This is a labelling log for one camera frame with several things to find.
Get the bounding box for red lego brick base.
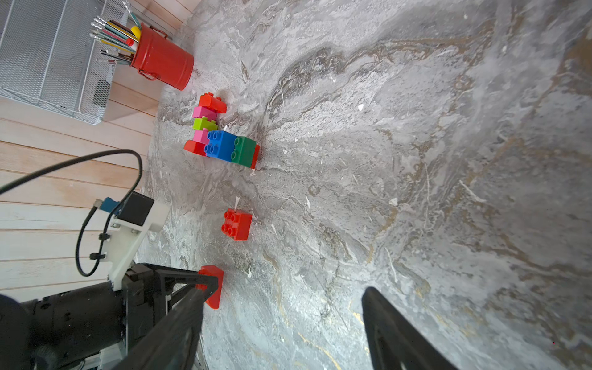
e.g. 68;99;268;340
183;140;206;157

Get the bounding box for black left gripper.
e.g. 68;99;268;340
122;264;200;353

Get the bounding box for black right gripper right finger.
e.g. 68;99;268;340
362;287;456;370

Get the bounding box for red lego brick front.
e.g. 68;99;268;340
251;144;261;170

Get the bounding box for dark green lego brick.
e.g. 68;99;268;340
231;137;257;167

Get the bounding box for blue lego brick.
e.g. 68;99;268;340
204;130;237;162

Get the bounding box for pens in cup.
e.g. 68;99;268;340
89;1;142;66

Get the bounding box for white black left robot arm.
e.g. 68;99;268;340
1;264;224;369

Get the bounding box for lime green lego brick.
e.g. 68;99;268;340
193;117;218;131

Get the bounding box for red pen cup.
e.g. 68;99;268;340
131;24;194;90

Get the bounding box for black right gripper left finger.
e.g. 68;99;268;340
114;288;206;369

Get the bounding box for red curved lego brick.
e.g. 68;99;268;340
196;265;224;310
198;92;228;114

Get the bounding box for small red square lego brick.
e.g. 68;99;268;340
220;208;252;241

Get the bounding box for pink lego brick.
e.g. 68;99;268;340
193;129;209;145
193;106;217;121

